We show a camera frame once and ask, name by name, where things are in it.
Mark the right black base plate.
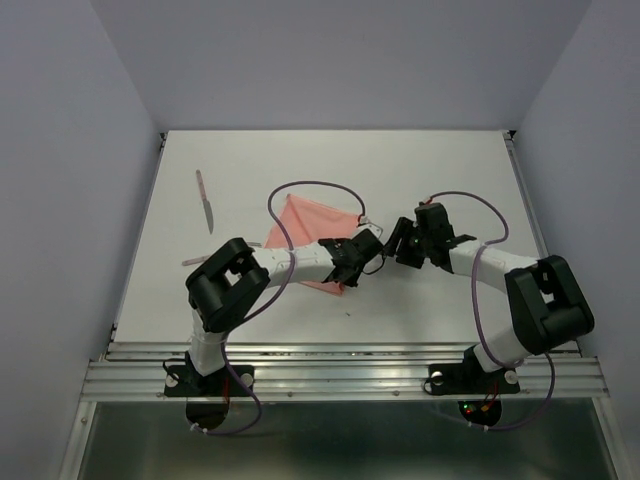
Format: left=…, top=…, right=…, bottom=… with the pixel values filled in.
left=422, top=363, right=520, bottom=396

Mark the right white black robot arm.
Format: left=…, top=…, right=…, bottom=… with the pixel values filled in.
left=384, top=203, right=595, bottom=390

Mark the pink handled fork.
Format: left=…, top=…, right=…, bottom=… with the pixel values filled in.
left=181, top=242, right=263, bottom=267

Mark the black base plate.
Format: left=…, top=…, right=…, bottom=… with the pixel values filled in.
left=422, top=363, right=520, bottom=396
left=163, top=362, right=255, bottom=398

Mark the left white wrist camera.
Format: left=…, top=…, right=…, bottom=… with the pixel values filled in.
left=352, top=216, right=384, bottom=240

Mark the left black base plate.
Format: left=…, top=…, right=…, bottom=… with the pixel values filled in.
left=163, top=362, right=255, bottom=398

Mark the aluminium rail frame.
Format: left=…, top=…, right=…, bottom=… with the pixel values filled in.
left=61, top=130, right=636, bottom=479

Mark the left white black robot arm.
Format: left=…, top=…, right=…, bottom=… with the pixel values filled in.
left=185, top=227, right=383, bottom=394

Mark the pink handled knife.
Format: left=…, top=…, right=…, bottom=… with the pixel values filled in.
left=196, top=169, right=214, bottom=234

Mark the pink cloth napkin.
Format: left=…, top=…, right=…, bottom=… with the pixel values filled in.
left=263, top=194, right=359, bottom=296

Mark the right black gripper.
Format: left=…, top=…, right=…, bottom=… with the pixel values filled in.
left=380, top=215, right=432, bottom=268

